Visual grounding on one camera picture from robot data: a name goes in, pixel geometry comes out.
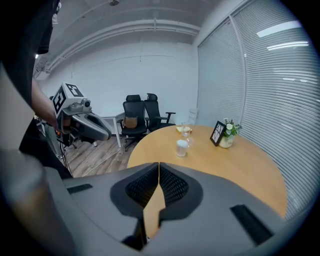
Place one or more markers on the clear glass mug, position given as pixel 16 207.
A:
pixel 185 130

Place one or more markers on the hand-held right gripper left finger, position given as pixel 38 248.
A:
pixel 100 200

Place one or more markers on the potted white flower plant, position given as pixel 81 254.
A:
pixel 228 136

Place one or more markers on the person's black shirt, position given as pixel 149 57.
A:
pixel 22 37

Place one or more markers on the person's left forearm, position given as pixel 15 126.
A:
pixel 43 105

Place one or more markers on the white desk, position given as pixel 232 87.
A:
pixel 112 117

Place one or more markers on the black picture frame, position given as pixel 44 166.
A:
pixel 217 133

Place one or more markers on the white wall rack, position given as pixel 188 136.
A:
pixel 193 116

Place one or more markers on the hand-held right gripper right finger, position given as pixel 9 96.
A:
pixel 220 200

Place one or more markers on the brown cushion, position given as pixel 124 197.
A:
pixel 130 122

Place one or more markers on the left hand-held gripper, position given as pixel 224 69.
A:
pixel 62 100

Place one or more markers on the clear cotton swab container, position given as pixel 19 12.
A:
pixel 181 150

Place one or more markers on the black office chair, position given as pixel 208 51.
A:
pixel 155 110
pixel 132 106

